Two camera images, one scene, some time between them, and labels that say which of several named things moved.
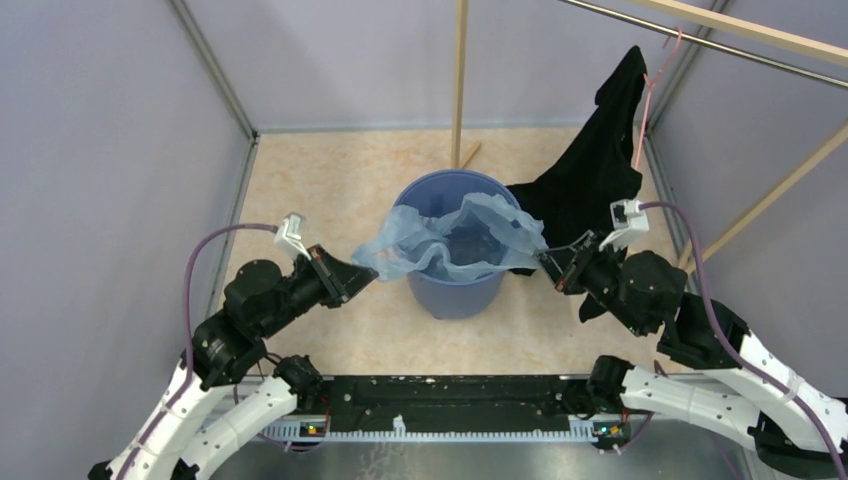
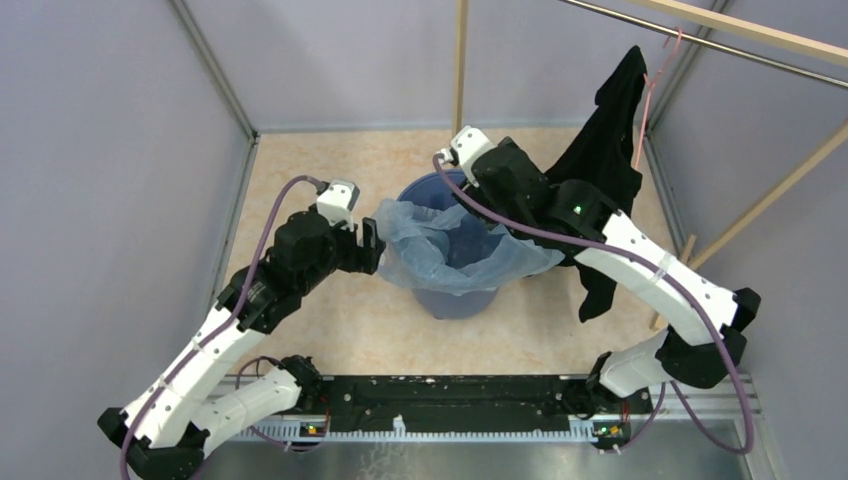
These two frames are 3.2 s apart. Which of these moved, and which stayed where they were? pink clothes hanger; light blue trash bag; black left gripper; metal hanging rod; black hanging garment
Moved: black left gripper; light blue trash bag
Stayed: metal hanging rod; pink clothes hanger; black hanging garment
